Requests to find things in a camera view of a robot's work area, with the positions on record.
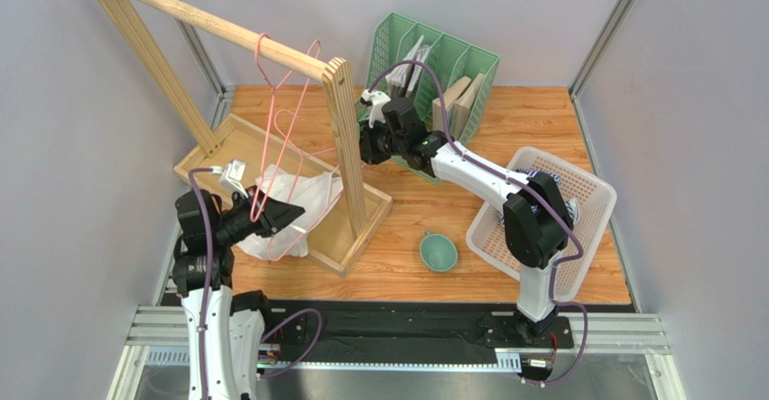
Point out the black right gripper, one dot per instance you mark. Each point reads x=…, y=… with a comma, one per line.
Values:
x=373, y=146

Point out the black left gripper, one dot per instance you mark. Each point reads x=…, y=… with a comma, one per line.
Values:
x=276, y=214

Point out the pink wire hanger with white top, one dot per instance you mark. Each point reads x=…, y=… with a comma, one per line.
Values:
x=317, y=195

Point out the blue white striped tank top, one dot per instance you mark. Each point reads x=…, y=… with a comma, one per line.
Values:
x=571, y=205

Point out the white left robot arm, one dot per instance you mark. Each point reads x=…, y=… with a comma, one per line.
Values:
x=224, y=328

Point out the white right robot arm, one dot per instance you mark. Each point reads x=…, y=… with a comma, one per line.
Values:
x=537, y=222

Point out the green ceramic cup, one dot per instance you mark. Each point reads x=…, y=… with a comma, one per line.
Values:
x=438, y=252

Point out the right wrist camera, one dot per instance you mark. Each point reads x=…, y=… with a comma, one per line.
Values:
x=375, y=101

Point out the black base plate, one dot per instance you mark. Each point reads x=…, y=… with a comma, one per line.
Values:
x=402, y=333

